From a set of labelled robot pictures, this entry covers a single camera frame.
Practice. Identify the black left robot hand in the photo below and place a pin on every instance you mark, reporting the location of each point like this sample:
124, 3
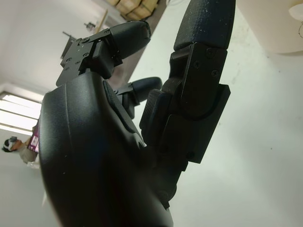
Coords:
94, 153

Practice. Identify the person wearing VR headset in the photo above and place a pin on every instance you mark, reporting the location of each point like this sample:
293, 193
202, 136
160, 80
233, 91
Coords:
14, 146

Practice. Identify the white two-slot toaster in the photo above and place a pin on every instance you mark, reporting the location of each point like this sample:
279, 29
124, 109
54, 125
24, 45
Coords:
272, 26

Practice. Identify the purple poster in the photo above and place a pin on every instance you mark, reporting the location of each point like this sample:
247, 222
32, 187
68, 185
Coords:
34, 140

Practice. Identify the bright window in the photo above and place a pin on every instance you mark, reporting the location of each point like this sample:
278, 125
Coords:
16, 111

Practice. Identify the wooden pole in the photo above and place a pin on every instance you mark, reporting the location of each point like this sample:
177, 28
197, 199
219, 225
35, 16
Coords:
101, 22

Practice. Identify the stacked cardboard boxes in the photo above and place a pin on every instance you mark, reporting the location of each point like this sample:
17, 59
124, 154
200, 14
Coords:
137, 8

